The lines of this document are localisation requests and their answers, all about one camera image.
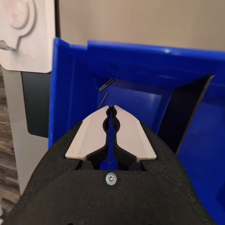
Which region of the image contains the dark bin divider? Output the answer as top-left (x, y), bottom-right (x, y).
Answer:
top-left (158, 75), bottom-right (215, 156)

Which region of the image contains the blue divided parts bin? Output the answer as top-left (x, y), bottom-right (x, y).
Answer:
top-left (48, 37), bottom-right (225, 225)

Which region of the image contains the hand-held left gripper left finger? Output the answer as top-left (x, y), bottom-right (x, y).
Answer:
top-left (65, 105), bottom-right (111, 170)

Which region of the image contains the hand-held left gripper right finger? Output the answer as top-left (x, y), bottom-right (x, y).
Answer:
top-left (112, 105), bottom-right (157, 170)

